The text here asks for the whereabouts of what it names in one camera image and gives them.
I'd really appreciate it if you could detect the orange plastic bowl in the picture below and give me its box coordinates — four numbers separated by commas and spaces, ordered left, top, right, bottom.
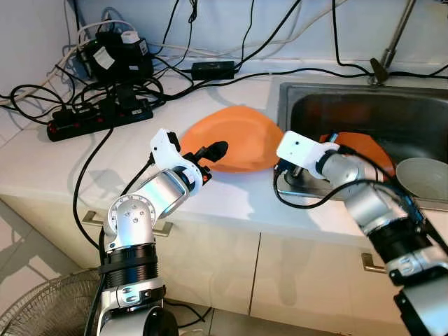
180, 105, 285, 174
318, 132, 397, 185

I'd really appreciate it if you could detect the white kitchen cabinet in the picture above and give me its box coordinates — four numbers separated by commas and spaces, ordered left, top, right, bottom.
0, 196, 448, 336

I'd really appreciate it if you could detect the black power adapter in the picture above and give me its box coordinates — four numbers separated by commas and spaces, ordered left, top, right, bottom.
190, 60, 237, 81

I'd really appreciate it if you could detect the stainless steel sink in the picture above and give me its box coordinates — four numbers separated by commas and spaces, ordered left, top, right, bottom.
276, 80, 448, 212

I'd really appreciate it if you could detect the black power strip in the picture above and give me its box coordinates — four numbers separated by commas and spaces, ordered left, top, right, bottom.
46, 94, 155, 143

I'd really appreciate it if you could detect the black charger with white labels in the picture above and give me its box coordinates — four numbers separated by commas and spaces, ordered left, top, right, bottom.
83, 28, 156, 88

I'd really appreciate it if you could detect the white plate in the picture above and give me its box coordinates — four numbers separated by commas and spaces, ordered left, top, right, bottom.
395, 157, 448, 202

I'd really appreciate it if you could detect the chrome faucet pipe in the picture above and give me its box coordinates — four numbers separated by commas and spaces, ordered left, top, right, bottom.
369, 0, 418, 87

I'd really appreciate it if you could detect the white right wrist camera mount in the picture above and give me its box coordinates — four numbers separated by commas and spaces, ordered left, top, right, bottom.
274, 130, 338, 175

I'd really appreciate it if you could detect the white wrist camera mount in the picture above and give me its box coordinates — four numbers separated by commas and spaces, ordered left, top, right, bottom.
150, 128, 205, 187
274, 130, 338, 175

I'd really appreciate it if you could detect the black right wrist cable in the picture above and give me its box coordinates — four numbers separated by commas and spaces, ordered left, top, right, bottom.
272, 167, 368, 211

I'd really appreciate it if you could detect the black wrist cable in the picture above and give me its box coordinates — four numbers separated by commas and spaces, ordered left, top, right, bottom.
84, 160, 156, 336
272, 167, 368, 211

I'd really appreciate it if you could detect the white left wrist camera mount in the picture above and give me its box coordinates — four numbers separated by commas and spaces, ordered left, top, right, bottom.
150, 128, 205, 187

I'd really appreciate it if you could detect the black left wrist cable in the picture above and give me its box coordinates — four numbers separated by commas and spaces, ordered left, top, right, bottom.
84, 160, 156, 336

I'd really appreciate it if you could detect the thin black cable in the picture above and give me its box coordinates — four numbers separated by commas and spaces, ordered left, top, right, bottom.
330, 0, 377, 76
150, 64, 448, 106

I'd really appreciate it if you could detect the black adapter cable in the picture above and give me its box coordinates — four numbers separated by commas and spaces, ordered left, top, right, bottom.
233, 0, 303, 69

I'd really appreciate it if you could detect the black power strip cable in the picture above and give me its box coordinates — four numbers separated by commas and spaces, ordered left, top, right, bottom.
71, 126, 116, 253

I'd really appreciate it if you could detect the wire fan guard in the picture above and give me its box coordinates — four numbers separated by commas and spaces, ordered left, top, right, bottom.
0, 269, 104, 336

